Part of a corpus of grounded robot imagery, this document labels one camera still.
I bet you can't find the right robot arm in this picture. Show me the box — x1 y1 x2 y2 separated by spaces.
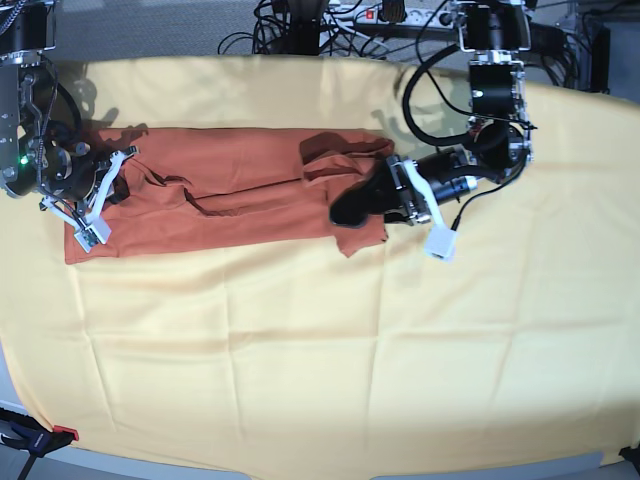
1 1 138 229

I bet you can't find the black table stand post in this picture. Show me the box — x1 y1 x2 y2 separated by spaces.
285 0 326 56

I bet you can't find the blue black bar clamp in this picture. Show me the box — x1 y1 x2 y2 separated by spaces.
1 408 79 480

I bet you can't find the white power strip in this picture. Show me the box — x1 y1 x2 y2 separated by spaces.
326 1 453 33

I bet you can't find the black upright box right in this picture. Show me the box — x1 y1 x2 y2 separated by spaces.
589 26 611 94

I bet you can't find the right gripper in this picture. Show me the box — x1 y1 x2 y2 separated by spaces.
9 142 138 223

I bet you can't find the yellow table cloth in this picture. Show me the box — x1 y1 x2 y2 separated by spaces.
1 83 639 479

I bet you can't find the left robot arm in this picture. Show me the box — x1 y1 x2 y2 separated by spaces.
329 1 535 228

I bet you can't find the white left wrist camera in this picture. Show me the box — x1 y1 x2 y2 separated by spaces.
424 225 457 261

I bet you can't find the black power adapter box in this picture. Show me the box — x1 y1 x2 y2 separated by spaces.
529 22 566 57

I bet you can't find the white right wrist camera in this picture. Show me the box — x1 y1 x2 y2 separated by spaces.
73 214 112 253

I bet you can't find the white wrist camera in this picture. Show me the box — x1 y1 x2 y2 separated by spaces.
424 225 457 261
73 214 112 253

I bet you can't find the terracotta orange T-shirt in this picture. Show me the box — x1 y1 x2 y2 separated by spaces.
64 127 395 265

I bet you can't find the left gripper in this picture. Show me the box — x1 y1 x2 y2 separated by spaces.
329 147 477 228

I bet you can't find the black clamp right corner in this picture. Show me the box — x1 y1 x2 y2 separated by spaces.
618 445 640 476

